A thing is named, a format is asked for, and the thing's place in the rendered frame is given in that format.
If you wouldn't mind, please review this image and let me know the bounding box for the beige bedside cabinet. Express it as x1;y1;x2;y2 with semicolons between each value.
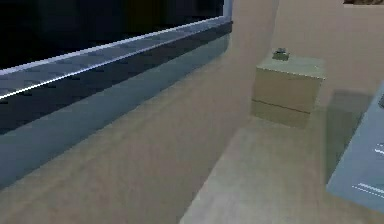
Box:
250;55;327;130

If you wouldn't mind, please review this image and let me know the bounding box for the dark window with grey frame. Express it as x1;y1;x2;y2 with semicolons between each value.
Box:
0;0;234;136

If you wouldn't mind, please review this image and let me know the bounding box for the dark framed wall picture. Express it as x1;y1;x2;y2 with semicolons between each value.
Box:
343;0;384;6

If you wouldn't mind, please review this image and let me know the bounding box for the small dark green object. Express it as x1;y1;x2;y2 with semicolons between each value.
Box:
271;47;290;62

